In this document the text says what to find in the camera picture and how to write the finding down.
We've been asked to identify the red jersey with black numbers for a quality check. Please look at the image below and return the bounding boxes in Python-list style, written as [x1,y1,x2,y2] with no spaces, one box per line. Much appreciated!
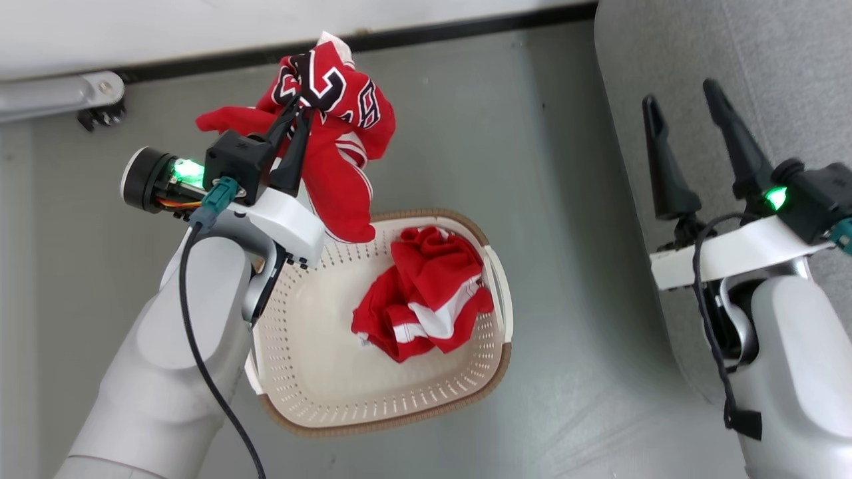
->
[195,31,397,244]

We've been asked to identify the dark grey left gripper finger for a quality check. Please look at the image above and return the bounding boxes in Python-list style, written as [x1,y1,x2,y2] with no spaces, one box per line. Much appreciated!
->
[268,106,315,198]
[262,95,302,150]

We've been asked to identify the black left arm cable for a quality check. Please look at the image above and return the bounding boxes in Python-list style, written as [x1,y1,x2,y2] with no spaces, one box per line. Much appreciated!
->
[178,223,268,479]

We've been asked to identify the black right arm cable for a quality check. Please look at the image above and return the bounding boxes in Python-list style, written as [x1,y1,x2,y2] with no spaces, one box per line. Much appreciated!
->
[691,212,763,441]

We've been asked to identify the black caster wheel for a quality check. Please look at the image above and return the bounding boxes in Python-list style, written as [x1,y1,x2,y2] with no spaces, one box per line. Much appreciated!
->
[77,100,127,132]

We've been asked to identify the teal right cable connector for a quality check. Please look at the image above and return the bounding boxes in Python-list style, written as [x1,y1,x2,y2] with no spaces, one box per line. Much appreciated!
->
[829,218,852,255]

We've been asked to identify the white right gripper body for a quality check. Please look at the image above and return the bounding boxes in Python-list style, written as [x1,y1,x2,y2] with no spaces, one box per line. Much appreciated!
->
[649,214,836,291]

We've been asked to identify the cream perforated laundry basket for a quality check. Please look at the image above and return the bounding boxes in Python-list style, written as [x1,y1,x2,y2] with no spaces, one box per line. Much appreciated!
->
[245,208,514,438]

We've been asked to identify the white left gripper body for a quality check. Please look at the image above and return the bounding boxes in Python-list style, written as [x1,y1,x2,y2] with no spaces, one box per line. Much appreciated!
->
[226,188,327,269]

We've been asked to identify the teal cable connector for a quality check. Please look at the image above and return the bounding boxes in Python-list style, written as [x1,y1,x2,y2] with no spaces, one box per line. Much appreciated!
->
[829,218,852,255]
[188,176,239,234]

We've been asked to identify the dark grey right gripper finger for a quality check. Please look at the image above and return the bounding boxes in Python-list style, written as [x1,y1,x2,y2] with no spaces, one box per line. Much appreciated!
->
[703,79,776,224]
[641,94,718,252]

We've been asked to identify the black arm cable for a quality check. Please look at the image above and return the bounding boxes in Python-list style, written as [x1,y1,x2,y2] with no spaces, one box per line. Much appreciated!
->
[178,223,268,479]
[691,212,763,441]

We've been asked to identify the grey metal furniture leg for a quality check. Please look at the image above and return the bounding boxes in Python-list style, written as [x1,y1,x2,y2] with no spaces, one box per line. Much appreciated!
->
[0,71,126,124]

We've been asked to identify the teal left cable connector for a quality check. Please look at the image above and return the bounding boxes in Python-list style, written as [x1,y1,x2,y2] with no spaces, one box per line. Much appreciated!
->
[188,176,239,234]

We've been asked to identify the grey fabric sofa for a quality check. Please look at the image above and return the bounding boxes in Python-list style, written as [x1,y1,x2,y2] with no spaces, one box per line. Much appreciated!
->
[594,0,852,406]

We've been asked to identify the red shorts with white stripe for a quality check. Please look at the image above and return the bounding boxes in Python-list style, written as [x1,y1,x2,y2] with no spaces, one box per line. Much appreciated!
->
[351,226,495,364]

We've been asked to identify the black cylinder with white ring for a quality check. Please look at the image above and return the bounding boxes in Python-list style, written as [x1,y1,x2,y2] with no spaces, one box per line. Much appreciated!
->
[120,146,206,215]

